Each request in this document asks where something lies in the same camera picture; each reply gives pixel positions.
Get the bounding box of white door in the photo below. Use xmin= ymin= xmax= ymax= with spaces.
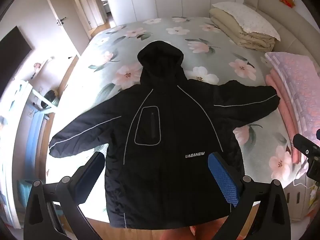
xmin=41 ymin=0 xmax=90 ymax=58

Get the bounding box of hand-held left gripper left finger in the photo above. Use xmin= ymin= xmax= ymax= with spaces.
xmin=24 ymin=151 xmax=107 ymax=240

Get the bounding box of floral bed sheet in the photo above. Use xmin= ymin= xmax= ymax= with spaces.
xmin=45 ymin=16 xmax=309 ymax=223

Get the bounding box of folded cream quilt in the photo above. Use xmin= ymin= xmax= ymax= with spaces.
xmin=209 ymin=8 xmax=275 ymax=53

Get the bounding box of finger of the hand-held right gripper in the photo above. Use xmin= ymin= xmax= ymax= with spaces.
xmin=292 ymin=133 xmax=320 ymax=158

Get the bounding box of white mesh waste basket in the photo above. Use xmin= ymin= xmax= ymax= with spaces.
xmin=41 ymin=90 xmax=60 ymax=109

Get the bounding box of folded lilac quilt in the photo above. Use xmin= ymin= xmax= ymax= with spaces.
xmin=264 ymin=52 xmax=320 ymax=153

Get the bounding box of black wall television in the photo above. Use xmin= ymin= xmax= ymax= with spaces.
xmin=0 ymin=26 xmax=34 ymax=93

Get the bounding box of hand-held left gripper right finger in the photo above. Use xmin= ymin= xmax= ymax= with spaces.
xmin=207 ymin=151 xmax=292 ymax=240

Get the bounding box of black hooded jacket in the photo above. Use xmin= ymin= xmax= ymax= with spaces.
xmin=49 ymin=40 xmax=280 ymax=230

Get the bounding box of person's leg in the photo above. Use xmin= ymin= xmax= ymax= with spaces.
xmin=160 ymin=217 xmax=225 ymax=240

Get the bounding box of white dotted pillow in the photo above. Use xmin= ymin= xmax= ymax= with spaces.
xmin=212 ymin=1 xmax=281 ymax=41

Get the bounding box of folded pink blanket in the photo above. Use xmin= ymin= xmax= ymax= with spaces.
xmin=265 ymin=70 xmax=300 ymax=164

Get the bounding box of beige padded headboard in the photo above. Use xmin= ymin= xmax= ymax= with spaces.
xmin=244 ymin=0 xmax=320 ymax=68

